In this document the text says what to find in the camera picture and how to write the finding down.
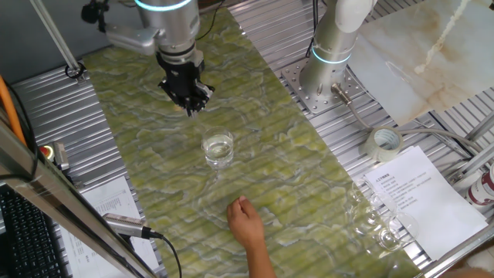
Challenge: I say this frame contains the paper sheet with printed table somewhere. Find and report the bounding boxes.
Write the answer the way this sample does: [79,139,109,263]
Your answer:
[59,175,161,278]

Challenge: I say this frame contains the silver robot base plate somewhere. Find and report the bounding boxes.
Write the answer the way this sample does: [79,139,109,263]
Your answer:
[281,57,366,115]

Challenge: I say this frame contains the black camera cable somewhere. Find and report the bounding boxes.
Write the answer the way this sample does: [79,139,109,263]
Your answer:
[148,230,183,278]

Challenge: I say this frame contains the shiny metal frame bar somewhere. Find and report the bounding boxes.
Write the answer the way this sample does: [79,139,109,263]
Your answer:
[0,115,157,278]

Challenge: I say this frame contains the aluminium frame profile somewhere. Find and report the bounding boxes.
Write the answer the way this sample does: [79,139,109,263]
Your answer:
[422,222,494,278]
[447,111,494,185]

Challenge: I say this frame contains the grey base cable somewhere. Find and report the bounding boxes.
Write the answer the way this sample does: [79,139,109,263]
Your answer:
[330,83,483,155]

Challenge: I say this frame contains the paper sheet with text lines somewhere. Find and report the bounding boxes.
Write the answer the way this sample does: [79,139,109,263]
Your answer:
[364,145,489,262]

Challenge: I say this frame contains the clear glass stirring rod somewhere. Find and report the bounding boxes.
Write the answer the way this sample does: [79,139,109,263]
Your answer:
[191,111,225,154]

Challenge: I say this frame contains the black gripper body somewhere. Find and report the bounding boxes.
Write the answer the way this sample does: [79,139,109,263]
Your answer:
[155,52,215,104]

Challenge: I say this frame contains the green marble pattern mat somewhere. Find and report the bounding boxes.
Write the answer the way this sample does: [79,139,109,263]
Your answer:
[83,7,422,278]

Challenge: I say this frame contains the slim aluminium pole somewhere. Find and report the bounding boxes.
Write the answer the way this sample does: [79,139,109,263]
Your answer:
[29,0,84,80]

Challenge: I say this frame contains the empty glass beaker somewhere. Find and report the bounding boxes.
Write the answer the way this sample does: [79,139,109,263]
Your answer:
[366,192,399,225]
[376,211,421,252]
[348,177,376,205]

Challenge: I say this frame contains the orange cable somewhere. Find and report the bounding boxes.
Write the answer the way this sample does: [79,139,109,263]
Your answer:
[0,75,27,147]

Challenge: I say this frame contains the beige marble pattern sheet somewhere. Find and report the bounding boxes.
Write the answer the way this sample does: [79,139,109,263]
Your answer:
[347,0,494,127]

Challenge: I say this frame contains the person's bare forearm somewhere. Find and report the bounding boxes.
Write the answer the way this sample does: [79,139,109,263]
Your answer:
[245,239,279,278]

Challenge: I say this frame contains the silver ribbed camera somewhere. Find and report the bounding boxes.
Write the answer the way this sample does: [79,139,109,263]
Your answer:
[102,213,154,239]

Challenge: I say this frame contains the black base cable loop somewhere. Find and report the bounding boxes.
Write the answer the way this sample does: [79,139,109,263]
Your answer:
[306,0,320,59]

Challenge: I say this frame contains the black keyboard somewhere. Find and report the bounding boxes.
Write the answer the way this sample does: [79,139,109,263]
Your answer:
[0,185,70,278]

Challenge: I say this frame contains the glass beaker with water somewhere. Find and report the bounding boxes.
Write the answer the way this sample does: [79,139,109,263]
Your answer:
[201,126,235,171]

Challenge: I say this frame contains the white tape roll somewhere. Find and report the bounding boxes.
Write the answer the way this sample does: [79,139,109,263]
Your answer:
[364,126,404,163]

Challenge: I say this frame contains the red emergency stop button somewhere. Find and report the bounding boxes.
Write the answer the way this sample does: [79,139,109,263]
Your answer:
[38,141,70,171]

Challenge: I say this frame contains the person's bare hand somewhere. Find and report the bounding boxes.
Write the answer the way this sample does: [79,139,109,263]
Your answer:
[225,195,266,251]

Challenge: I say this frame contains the black ring clamp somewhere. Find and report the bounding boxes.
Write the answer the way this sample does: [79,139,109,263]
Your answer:
[64,61,86,81]

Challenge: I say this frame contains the red white can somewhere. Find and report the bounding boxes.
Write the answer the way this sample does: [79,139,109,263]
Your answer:
[465,164,494,212]

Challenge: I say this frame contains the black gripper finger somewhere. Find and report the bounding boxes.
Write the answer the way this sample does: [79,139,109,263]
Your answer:
[191,92,214,116]
[177,98,196,118]

